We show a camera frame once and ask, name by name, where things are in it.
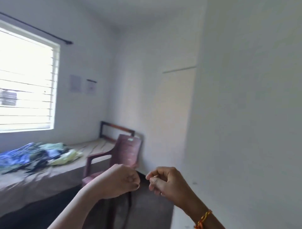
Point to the dark curtain rod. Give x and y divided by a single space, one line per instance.
37 29

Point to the person's right forearm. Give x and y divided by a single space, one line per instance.
216 224

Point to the pile of blue hangers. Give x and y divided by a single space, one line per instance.
19 158

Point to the maroon plastic chair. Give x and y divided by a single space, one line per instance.
125 151

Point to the person's left hand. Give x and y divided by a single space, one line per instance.
118 181

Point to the white framed window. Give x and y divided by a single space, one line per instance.
23 85

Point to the person's right hand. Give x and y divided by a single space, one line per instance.
172 186

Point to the person's left forearm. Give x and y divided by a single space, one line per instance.
75 212

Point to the white notice with dark header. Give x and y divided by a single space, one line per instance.
91 87

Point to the plain white paper notice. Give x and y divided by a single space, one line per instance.
75 83

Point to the dark wooden bed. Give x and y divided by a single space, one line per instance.
115 126

